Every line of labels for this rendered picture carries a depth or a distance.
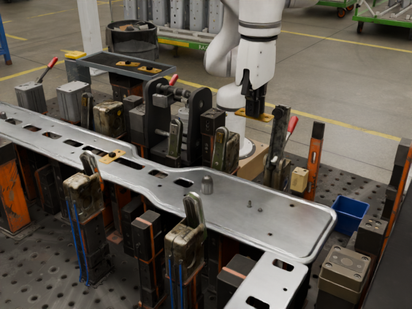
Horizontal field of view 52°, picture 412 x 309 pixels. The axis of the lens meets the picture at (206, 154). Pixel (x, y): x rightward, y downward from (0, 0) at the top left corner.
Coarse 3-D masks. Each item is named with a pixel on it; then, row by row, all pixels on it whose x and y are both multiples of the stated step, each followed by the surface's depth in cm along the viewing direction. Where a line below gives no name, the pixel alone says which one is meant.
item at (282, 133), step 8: (280, 104) 109; (272, 112) 106; (280, 112) 105; (288, 112) 107; (280, 120) 109; (288, 120) 109; (272, 128) 110; (280, 128) 110; (272, 136) 111; (280, 136) 111; (272, 144) 112; (280, 144) 110; (272, 152) 113; (280, 152) 111; (280, 160) 112
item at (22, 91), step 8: (16, 88) 162; (24, 88) 162; (32, 88) 163; (40, 88) 166; (24, 96) 162; (32, 96) 164; (40, 96) 167; (24, 104) 164; (32, 104) 165; (40, 104) 168; (40, 112) 169; (48, 136) 177
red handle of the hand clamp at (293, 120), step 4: (292, 116) 118; (296, 116) 118; (292, 120) 117; (296, 120) 117; (288, 124) 117; (292, 124) 117; (288, 128) 116; (292, 128) 117; (288, 132) 116; (288, 136) 116; (276, 156) 113; (272, 160) 113; (276, 160) 113; (276, 164) 113
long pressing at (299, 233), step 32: (0, 128) 145; (64, 128) 145; (64, 160) 127; (96, 160) 126; (128, 160) 127; (160, 192) 112; (224, 192) 112; (256, 192) 112; (224, 224) 100; (256, 224) 100; (288, 224) 100; (320, 224) 100; (288, 256) 91
